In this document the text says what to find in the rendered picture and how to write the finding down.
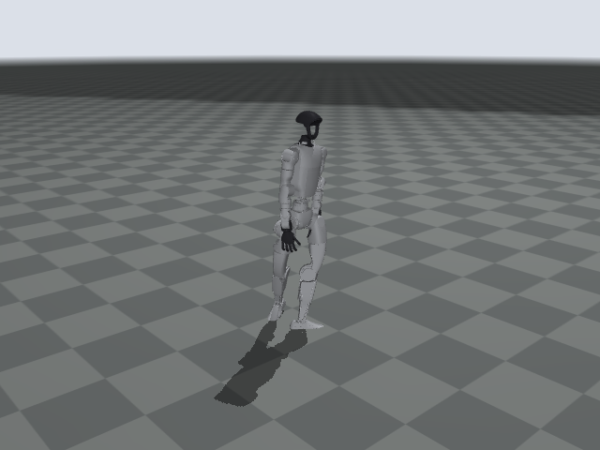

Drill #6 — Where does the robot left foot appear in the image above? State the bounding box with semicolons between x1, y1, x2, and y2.
290;319;323;329

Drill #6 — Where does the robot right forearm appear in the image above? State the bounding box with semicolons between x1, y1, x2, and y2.
278;185;292;229

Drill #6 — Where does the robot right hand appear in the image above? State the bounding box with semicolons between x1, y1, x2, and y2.
280;221;301;252

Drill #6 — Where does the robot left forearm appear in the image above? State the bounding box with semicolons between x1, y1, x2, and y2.
311;188;323;214

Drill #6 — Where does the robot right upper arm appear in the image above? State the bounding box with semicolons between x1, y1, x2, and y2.
279;148;300;196

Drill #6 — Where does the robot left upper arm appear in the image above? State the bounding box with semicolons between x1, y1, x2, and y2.
317;146;327;189

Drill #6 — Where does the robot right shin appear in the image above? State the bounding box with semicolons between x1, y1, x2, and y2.
272;273;287;306

